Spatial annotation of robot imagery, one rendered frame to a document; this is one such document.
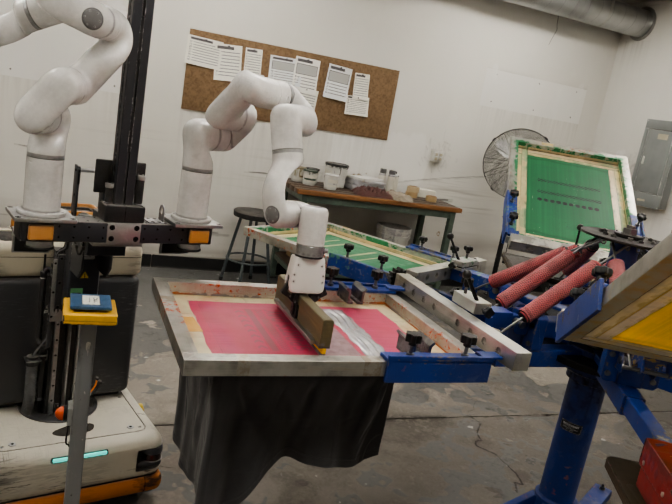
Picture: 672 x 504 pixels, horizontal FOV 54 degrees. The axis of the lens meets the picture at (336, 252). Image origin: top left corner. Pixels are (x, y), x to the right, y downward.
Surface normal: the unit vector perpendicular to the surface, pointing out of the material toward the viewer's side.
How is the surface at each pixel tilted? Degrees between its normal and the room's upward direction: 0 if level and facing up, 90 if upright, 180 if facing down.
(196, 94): 90
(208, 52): 88
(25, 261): 90
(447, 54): 90
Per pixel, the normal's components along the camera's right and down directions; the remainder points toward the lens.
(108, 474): 0.57, 0.28
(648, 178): -0.91, -0.07
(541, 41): 0.36, 0.27
